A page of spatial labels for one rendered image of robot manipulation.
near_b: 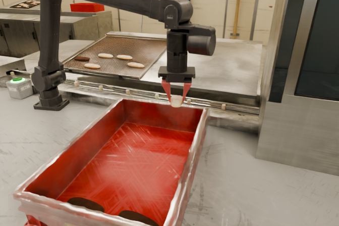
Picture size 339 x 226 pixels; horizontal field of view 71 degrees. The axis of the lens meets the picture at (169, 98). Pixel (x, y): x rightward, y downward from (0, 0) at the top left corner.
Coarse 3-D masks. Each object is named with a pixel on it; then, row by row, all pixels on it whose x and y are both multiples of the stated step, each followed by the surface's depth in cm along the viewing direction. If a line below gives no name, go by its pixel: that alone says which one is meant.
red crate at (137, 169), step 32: (128, 128) 85; (160, 128) 85; (96, 160) 69; (128, 160) 69; (160, 160) 69; (64, 192) 58; (96, 192) 58; (128, 192) 58; (160, 192) 58; (32, 224) 49; (160, 224) 50
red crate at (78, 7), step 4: (72, 4) 426; (76, 4) 424; (80, 4) 422; (84, 4) 457; (88, 4) 455; (92, 4) 453; (96, 4) 423; (72, 8) 430; (76, 8) 428; (80, 8) 426; (84, 8) 424; (88, 8) 421; (92, 8) 419; (96, 8) 425; (100, 8) 437
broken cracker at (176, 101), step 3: (174, 96) 73; (177, 96) 73; (180, 96) 73; (171, 99) 71; (174, 99) 70; (177, 99) 70; (180, 99) 71; (171, 102) 70; (174, 102) 69; (177, 102) 69; (180, 102) 69; (174, 105) 68; (177, 105) 68; (180, 105) 68
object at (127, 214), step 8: (72, 200) 55; (80, 200) 55; (88, 200) 55; (88, 208) 53; (96, 208) 53; (120, 216) 51; (128, 216) 51; (136, 216) 51; (144, 216) 51; (152, 224) 49
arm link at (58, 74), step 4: (52, 72) 93; (56, 72) 94; (60, 72) 95; (52, 76) 92; (56, 76) 94; (60, 76) 95; (52, 80) 92; (56, 80) 94; (60, 80) 96; (52, 84) 93; (56, 84) 96; (52, 88) 98
